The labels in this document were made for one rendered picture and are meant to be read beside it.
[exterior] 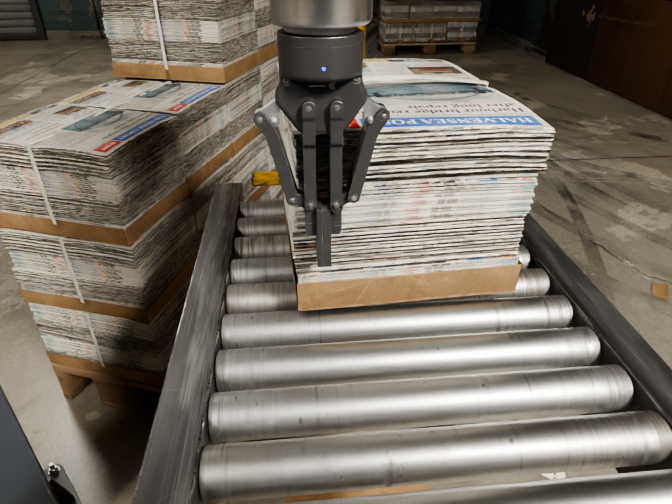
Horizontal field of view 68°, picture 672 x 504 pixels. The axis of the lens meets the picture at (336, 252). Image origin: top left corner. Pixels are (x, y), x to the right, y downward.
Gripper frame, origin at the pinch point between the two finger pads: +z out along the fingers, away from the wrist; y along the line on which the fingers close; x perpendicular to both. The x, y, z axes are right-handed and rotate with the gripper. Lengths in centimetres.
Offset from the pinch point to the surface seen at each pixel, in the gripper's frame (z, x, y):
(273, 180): 11.8, -41.5, 6.6
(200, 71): 6, -111, 29
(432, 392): 13.1, 11.4, -10.4
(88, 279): 44, -60, 54
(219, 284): 13.0, -9.9, 13.6
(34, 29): 79, -757, 356
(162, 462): 13.0, 17.3, 15.8
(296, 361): 13.4, 5.3, 3.6
